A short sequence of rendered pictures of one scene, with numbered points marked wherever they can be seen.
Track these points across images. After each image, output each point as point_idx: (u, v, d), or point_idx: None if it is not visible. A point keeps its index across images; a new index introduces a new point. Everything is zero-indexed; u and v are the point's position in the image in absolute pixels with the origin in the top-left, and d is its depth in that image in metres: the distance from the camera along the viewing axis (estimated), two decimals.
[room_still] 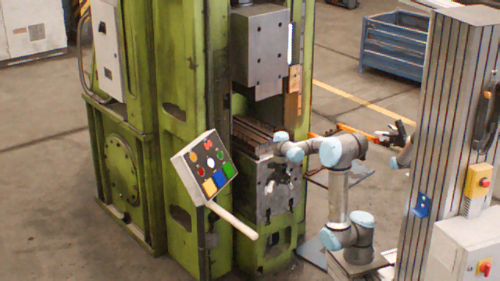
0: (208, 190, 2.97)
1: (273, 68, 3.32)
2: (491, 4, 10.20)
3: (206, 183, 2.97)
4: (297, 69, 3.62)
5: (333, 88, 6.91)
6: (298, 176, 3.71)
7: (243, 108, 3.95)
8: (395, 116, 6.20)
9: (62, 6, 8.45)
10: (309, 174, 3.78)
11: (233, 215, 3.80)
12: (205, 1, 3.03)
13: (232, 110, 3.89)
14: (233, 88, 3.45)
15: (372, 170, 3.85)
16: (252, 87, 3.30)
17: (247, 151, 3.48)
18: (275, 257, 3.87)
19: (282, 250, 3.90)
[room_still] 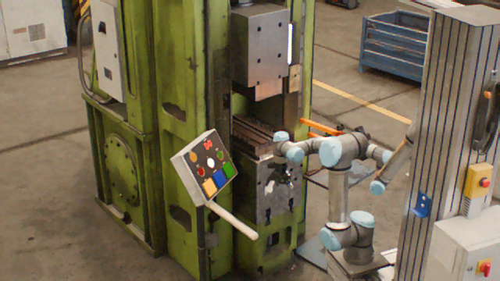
0: (208, 190, 2.97)
1: (273, 68, 3.32)
2: (491, 4, 10.20)
3: (206, 183, 2.97)
4: (297, 69, 3.62)
5: (333, 88, 6.91)
6: (298, 176, 3.71)
7: (243, 108, 3.95)
8: (395, 116, 6.20)
9: (62, 6, 8.45)
10: (309, 174, 3.78)
11: (233, 215, 3.80)
12: (205, 1, 3.03)
13: (232, 110, 3.89)
14: (233, 88, 3.45)
15: (372, 170, 3.85)
16: (252, 87, 3.30)
17: (247, 151, 3.48)
18: (275, 257, 3.87)
19: (282, 250, 3.90)
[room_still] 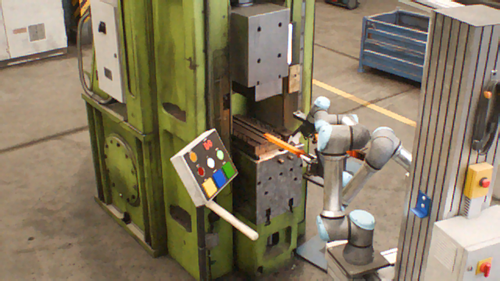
0: (208, 190, 2.97)
1: (273, 68, 3.32)
2: (491, 4, 10.20)
3: (206, 183, 2.97)
4: (297, 69, 3.62)
5: (333, 88, 6.91)
6: (298, 176, 3.71)
7: (243, 108, 3.95)
8: (395, 116, 6.20)
9: (62, 6, 8.45)
10: (309, 174, 3.78)
11: (233, 215, 3.80)
12: (205, 1, 3.03)
13: (232, 110, 3.89)
14: (233, 88, 3.45)
15: None
16: (252, 87, 3.30)
17: (247, 151, 3.48)
18: (275, 257, 3.87)
19: (282, 250, 3.90)
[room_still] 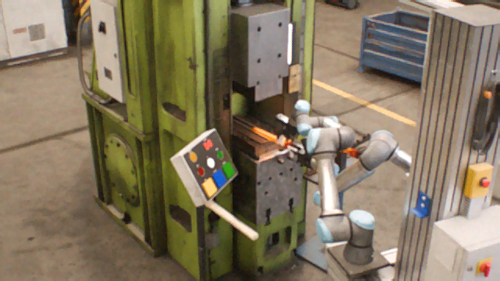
0: (208, 190, 2.97)
1: (273, 68, 3.32)
2: (491, 4, 10.20)
3: (206, 183, 2.97)
4: (297, 69, 3.62)
5: (333, 88, 6.91)
6: (298, 176, 3.71)
7: (243, 108, 3.95)
8: (395, 116, 6.20)
9: (62, 6, 8.45)
10: (309, 174, 3.78)
11: (233, 215, 3.80)
12: (205, 1, 3.03)
13: (232, 110, 3.89)
14: (233, 88, 3.45)
15: (372, 170, 3.85)
16: (252, 87, 3.30)
17: (247, 151, 3.48)
18: (275, 257, 3.87)
19: (282, 250, 3.90)
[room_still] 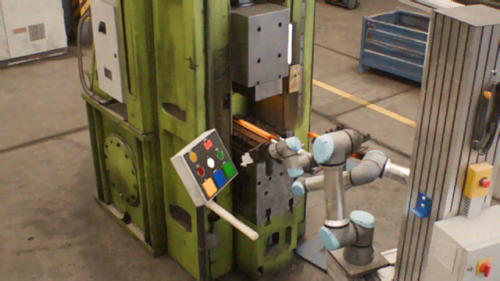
0: (208, 190, 2.97)
1: (273, 68, 3.32)
2: (491, 4, 10.20)
3: (206, 183, 2.97)
4: (297, 69, 3.62)
5: (333, 88, 6.91)
6: (298, 176, 3.71)
7: (243, 108, 3.95)
8: (395, 116, 6.20)
9: (62, 6, 8.45)
10: None
11: (233, 215, 3.80)
12: (205, 1, 3.03)
13: (232, 110, 3.89)
14: (233, 88, 3.45)
15: None
16: (252, 87, 3.30)
17: (247, 151, 3.48)
18: (275, 257, 3.87)
19: (282, 250, 3.90)
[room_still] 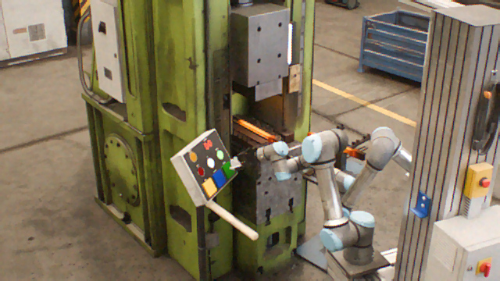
0: (208, 190, 2.97)
1: (273, 68, 3.32)
2: (491, 4, 10.20)
3: (206, 183, 2.97)
4: (297, 69, 3.62)
5: (333, 88, 6.91)
6: (298, 176, 3.71)
7: (243, 108, 3.95)
8: (395, 116, 6.20)
9: (62, 6, 8.45)
10: (309, 174, 3.78)
11: (233, 215, 3.80)
12: (205, 1, 3.03)
13: (232, 110, 3.89)
14: (233, 88, 3.45)
15: None
16: (252, 87, 3.30)
17: None
18: (275, 257, 3.87)
19: (282, 250, 3.90)
